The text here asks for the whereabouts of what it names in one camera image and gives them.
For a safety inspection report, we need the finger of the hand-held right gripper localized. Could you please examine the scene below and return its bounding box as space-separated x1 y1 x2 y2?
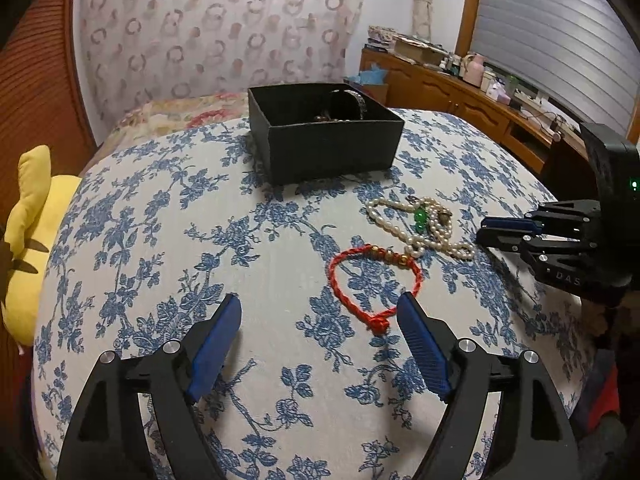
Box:
475 229 603 293
481 199 601 236

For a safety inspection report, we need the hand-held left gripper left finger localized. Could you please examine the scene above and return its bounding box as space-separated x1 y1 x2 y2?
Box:
57 292 243 480

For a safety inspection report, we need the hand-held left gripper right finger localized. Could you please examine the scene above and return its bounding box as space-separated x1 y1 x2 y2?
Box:
396 291 581 480

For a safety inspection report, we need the red string bracelet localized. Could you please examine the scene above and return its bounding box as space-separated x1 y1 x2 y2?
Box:
327 242 425 335

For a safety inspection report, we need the white pearl necklace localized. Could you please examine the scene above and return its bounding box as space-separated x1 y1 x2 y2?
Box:
365 196 477 261

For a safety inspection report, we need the black square box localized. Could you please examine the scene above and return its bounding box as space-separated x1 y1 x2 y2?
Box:
247 82 405 188

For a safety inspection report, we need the silver bangle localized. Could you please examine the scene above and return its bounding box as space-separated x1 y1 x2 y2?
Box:
327 89 368 122

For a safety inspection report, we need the person's right hand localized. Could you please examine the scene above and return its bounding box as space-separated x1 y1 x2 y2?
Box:
582 301 622 337

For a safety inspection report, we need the blue floral tablecloth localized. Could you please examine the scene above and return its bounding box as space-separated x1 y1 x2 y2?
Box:
32 107 596 480

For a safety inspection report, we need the long wooden cabinet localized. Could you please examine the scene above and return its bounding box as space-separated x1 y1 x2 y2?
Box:
360 47 591 176

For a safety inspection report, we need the grey window blind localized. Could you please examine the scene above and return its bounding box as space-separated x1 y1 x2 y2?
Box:
472 0 640 133

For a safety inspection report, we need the pink thermos jug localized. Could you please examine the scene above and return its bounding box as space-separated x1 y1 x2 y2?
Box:
462 52 486 86

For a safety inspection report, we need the cardboard box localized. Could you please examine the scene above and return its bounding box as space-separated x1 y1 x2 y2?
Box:
392 37 446 66

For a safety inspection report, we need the stack of patterned cloths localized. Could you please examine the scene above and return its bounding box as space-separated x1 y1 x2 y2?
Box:
367 25 401 51

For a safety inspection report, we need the yellow plush toy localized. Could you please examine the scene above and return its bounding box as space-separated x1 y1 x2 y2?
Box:
0 145 83 346

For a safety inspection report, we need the tied beige window curtain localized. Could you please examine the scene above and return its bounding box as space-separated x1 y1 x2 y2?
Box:
407 0 436 41

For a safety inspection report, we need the circle patterned sheer curtain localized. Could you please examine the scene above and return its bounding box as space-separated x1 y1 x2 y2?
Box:
72 0 365 136

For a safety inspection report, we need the wooden louvred wardrobe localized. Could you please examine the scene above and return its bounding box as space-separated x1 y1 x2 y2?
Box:
0 0 101 241

